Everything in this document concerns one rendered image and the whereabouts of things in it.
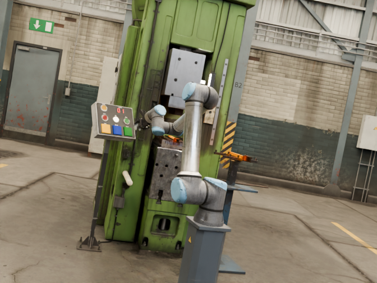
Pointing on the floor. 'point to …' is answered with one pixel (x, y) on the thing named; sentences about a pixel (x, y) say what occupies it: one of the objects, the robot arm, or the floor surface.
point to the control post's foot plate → (89, 245)
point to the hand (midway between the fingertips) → (134, 125)
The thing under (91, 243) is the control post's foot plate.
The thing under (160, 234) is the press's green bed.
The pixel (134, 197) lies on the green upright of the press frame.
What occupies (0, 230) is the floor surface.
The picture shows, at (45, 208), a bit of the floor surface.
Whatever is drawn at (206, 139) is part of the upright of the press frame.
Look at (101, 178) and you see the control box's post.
